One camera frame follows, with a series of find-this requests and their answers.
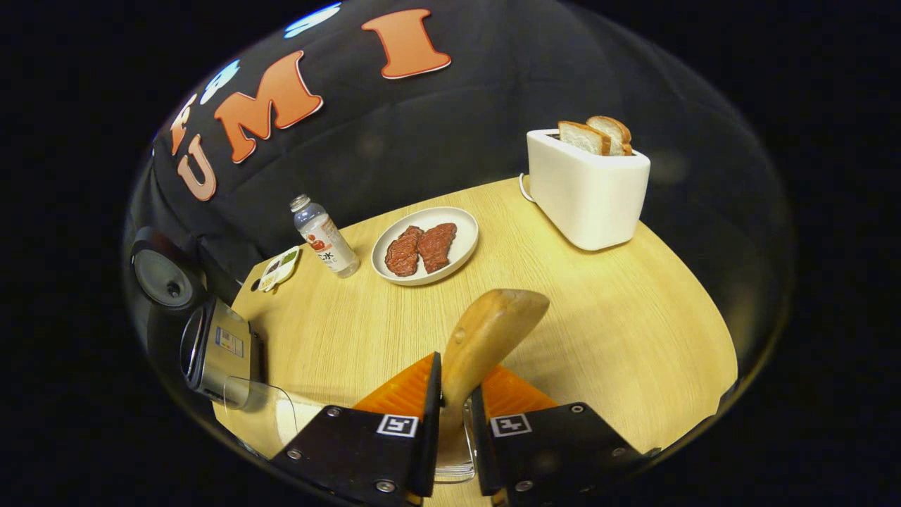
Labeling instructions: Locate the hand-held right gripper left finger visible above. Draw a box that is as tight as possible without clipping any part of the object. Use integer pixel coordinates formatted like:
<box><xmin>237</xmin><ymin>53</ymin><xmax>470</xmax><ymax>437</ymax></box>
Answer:
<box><xmin>270</xmin><ymin>351</ymin><xmax>443</xmax><ymax>507</ymax></box>

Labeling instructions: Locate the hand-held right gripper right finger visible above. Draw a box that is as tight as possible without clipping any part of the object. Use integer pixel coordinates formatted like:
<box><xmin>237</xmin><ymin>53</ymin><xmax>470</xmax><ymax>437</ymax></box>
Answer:
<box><xmin>470</xmin><ymin>363</ymin><xmax>646</xmax><ymax>507</ymax></box>

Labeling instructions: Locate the metal wire chopstick holder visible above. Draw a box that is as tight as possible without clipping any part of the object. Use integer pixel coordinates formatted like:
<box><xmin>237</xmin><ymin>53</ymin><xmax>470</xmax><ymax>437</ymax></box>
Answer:
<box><xmin>433</xmin><ymin>422</ymin><xmax>481</xmax><ymax>484</ymax></box>

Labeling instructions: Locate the wooden spoon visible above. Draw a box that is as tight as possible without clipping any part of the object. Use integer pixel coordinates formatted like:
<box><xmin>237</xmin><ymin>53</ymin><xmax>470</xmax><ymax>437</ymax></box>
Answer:
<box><xmin>438</xmin><ymin>288</ymin><xmax>551</xmax><ymax>465</ymax></box>

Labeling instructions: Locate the white rice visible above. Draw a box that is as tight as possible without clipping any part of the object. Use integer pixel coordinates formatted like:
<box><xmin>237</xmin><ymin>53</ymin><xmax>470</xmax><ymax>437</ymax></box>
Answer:
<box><xmin>275</xmin><ymin>398</ymin><xmax>326</xmax><ymax>446</ymax></box>

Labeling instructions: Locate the dark grey rice cooker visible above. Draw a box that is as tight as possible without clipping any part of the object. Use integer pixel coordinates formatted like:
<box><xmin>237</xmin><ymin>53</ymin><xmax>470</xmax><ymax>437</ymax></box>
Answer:
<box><xmin>129</xmin><ymin>225</ymin><xmax>265</xmax><ymax>411</ymax></box>

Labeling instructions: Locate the red meat slice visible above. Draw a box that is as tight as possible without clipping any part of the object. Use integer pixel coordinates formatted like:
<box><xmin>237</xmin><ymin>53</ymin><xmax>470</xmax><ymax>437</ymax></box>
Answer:
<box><xmin>384</xmin><ymin>225</ymin><xmax>425</xmax><ymax>277</ymax></box>
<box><xmin>417</xmin><ymin>223</ymin><xmax>458</xmax><ymax>275</ymax></box>

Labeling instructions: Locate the clear drink bottle red label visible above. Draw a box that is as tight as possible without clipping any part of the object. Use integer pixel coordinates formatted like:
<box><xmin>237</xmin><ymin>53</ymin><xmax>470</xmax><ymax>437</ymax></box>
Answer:
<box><xmin>290</xmin><ymin>194</ymin><xmax>361</xmax><ymax>280</ymax></box>

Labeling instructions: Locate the white oval plate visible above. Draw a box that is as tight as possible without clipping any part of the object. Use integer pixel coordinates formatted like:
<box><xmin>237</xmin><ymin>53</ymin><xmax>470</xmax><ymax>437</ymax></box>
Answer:
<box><xmin>371</xmin><ymin>206</ymin><xmax>480</xmax><ymax>287</ymax></box>

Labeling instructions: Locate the white divided sauce dish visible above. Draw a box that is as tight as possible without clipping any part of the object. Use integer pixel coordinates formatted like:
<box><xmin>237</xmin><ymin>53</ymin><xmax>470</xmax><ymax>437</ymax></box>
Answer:
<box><xmin>258</xmin><ymin>245</ymin><xmax>303</xmax><ymax>293</ymax></box>

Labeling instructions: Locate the white toaster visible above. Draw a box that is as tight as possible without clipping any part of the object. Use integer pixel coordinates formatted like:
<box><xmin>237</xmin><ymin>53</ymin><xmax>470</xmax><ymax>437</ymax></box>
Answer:
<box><xmin>527</xmin><ymin>129</ymin><xmax>652</xmax><ymax>252</ymax></box>

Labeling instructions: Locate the toast bread slice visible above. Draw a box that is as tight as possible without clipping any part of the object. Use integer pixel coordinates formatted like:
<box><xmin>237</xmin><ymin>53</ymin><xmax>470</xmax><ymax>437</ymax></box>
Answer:
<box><xmin>586</xmin><ymin>115</ymin><xmax>634</xmax><ymax>156</ymax></box>
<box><xmin>557</xmin><ymin>120</ymin><xmax>612</xmax><ymax>156</ymax></box>

